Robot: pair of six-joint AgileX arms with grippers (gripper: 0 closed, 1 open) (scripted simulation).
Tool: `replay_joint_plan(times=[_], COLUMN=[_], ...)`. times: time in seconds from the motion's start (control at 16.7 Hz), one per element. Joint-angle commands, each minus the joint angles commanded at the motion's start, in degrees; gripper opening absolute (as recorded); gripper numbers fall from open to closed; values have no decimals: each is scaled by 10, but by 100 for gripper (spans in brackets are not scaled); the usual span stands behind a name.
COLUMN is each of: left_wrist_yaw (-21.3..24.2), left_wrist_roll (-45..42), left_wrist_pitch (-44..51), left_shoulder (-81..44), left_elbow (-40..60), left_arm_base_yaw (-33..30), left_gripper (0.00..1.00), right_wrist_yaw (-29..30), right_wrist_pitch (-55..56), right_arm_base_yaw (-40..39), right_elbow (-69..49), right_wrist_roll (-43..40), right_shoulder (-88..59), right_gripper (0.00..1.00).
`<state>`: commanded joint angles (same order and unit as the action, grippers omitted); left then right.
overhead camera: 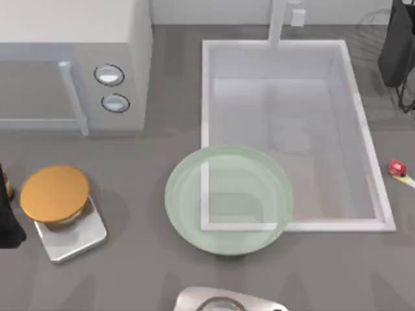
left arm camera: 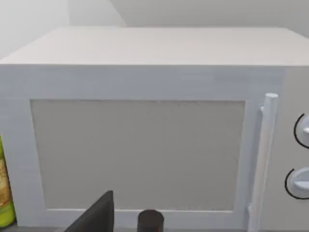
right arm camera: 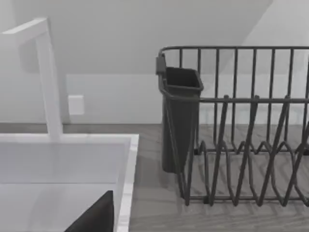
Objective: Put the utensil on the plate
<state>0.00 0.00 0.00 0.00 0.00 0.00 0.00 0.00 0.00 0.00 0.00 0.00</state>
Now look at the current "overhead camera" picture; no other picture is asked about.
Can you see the pale green translucent plate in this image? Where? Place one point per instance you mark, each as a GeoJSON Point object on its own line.
{"type": "Point", "coordinates": [184, 194]}

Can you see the white sink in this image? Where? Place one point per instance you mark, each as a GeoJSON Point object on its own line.
{"type": "Point", "coordinates": [291, 129]}

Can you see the pale microwave oven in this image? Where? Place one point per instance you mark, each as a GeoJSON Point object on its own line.
{"type": "Point", "coordinates": [136, 81]}

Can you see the round microwave knob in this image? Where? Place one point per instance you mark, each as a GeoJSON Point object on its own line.
{"type": "Point", "coordinates": [109, 75]}
{"type": "Point", "coordinates": [115, 103]}

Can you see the tall white tap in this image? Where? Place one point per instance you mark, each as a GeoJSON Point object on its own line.
{"type": "Point", "coordinates": [275, 22]}

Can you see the silver square scale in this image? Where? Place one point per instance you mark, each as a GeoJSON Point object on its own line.
{"type": "Point", "coordinates": [78, 239]}

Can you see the round orange lid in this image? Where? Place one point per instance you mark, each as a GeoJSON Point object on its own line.
{"type": "Point", "coordinates": [55, 192]}

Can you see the grey microwave door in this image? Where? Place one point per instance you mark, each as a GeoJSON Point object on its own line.
{"type": "Point", "coordinates": [32, 90]}

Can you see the red tape measure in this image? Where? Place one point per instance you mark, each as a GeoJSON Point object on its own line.
{"type": "Point", "coordinates": [397, 167]}

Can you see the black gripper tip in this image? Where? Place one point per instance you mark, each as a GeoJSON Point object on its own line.
{"type": "Point", "coordinates": [8, 223]}

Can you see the small white wall box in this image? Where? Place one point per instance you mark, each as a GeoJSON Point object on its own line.
{"type": "Point", "coordinates": [298, 17]}

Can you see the black frame stand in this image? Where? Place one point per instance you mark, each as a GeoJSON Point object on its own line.
{"type": "Point", "coordinates": [397, 48]}

